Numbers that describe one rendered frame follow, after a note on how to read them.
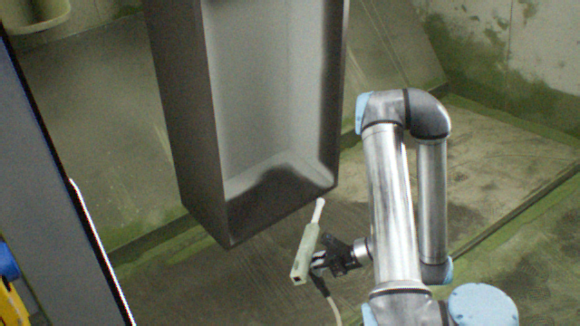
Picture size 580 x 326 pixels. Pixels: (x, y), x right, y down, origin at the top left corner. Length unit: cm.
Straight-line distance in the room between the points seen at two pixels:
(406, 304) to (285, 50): 136
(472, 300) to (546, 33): 237
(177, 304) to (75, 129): 104
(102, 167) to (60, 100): 40
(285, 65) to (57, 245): 140
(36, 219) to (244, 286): 157
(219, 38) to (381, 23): 192
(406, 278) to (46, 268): 82
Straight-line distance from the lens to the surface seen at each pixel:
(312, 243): 206
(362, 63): 368
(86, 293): 140
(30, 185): 123
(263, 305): 257
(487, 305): 133
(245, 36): 220
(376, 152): 147
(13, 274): 73
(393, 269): 135
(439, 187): 167
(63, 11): 277
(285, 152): 265
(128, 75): 311
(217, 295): 267
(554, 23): 346
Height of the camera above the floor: 188
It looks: 32 degrees down
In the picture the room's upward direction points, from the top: 10 degrees counter-clockwise
